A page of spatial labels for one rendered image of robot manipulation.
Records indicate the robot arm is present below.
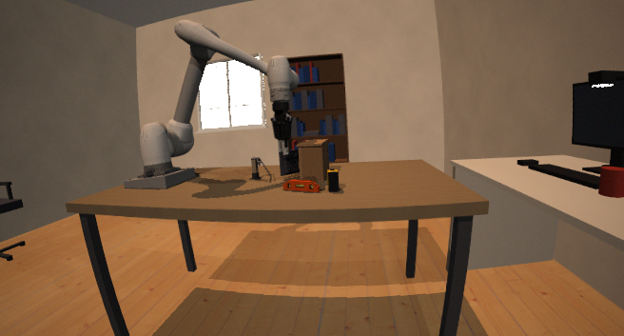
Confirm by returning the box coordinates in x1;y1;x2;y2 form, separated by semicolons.
137;20;300;178

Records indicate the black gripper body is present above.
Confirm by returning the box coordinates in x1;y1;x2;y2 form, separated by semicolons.
272;102;289;123

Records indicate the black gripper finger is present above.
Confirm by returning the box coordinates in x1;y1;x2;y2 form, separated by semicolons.
279;114;293;155
271;115;283;152

